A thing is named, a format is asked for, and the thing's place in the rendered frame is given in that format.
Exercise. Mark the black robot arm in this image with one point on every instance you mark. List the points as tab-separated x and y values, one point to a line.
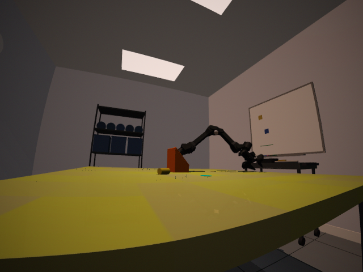
234	146

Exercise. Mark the yellow cylinder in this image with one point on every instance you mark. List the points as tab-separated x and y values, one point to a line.
162	171

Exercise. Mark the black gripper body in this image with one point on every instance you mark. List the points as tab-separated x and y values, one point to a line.
251	159

